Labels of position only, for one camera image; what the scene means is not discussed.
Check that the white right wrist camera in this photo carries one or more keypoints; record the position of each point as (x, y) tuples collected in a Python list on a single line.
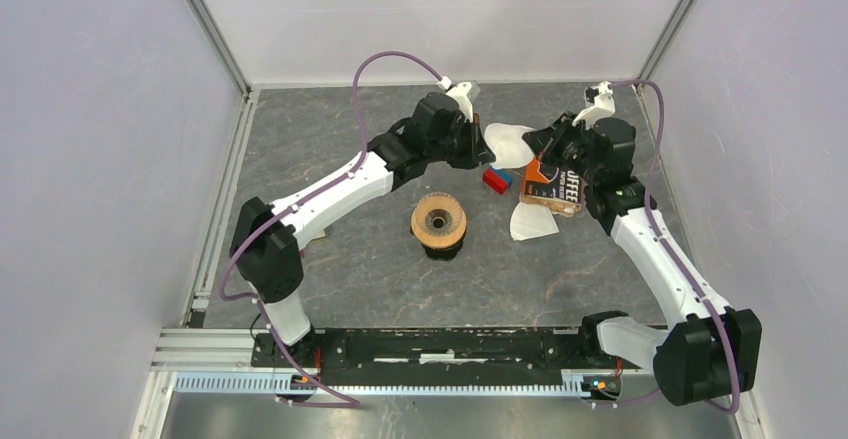
[(599, 104)]

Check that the dark green glass dripper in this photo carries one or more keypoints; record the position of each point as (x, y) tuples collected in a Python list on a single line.
[(441, 243)]

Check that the orange black coffee filter box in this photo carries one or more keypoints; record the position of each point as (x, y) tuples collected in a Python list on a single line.
[(547, 181)]

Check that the white paper coffee filter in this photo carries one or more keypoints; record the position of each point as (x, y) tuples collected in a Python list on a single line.
[(508, 146)]

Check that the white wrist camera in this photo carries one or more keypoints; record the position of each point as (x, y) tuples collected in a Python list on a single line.
[(463, 93), (599, 104)]

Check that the blue lego brick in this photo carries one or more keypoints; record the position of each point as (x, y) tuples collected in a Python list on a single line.
[(503, 174)]

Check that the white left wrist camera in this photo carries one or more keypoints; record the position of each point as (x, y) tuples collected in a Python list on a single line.
[(463, 93)]

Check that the red lego brick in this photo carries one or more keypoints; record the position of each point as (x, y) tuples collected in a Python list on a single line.
[(486, 179)]

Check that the round wooden dripper stand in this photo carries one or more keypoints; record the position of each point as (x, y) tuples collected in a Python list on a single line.
[(438, 230)]

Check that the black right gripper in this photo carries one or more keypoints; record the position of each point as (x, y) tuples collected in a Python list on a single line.
[(539, 140)]

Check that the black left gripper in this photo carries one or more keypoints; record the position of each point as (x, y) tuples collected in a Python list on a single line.
[(474, 134)]

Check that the clear ribbed glass funnel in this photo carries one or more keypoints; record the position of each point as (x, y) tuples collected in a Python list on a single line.
[(438, 217)]

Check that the paper coffee filters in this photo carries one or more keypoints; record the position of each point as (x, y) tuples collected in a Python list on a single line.
[(555, 206)]

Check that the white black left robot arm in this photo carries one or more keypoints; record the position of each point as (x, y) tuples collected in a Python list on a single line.
[(269, 237)]

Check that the loose white paper filter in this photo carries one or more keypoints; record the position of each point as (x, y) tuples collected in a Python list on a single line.
[(531, 221)]

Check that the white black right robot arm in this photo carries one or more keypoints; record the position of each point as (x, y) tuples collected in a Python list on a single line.
[(709, 349)]

